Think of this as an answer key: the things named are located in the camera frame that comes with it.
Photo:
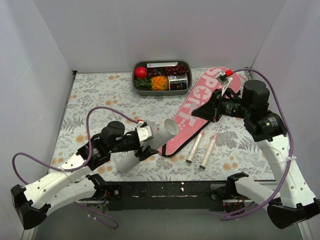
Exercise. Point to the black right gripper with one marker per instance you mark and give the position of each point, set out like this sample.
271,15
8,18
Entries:
216,107

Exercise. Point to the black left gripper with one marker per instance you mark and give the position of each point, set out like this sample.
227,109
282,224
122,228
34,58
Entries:
139,145

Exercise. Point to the white shuttlecock tube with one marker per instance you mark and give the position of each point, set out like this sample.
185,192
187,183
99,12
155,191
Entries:
154,139

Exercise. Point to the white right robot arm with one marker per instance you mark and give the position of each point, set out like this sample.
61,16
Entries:
293,201

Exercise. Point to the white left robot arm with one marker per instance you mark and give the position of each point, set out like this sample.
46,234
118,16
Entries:
75,180

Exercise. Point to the left badminton racket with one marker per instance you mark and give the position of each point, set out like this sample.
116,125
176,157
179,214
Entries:
200,94

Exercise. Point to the badminton racket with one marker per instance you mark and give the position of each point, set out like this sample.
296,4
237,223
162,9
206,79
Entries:
210,147
200,94

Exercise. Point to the right badminton racket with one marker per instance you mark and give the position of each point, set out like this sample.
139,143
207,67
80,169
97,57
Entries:
210,147

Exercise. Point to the pink racket cover bag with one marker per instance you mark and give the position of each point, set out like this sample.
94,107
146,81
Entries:
187,124

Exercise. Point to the shiny patterned can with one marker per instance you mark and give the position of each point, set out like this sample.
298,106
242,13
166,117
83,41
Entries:
177,82

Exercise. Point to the floral table mat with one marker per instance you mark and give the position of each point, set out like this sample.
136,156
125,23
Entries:
98,98

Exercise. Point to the dark red grapes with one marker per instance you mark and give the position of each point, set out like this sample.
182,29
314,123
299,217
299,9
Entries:
166,71

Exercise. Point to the orange flower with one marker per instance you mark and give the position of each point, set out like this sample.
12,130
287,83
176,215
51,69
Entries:
159,83

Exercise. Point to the grey plastic tray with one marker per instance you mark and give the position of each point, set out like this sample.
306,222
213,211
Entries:
165,92

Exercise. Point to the green leafy sprig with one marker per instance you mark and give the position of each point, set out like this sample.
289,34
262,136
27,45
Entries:
143,84

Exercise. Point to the white label strip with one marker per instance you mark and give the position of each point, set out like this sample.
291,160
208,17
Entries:
161,64

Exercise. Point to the red apple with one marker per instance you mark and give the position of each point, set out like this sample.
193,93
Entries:
140,72

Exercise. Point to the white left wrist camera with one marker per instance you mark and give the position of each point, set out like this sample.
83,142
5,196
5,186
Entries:
144,131

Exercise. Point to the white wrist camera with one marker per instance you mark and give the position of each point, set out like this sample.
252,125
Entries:
225,78
144,131

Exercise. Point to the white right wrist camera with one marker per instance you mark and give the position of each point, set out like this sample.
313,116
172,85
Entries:
225,78

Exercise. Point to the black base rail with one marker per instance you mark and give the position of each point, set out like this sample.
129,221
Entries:
173,195

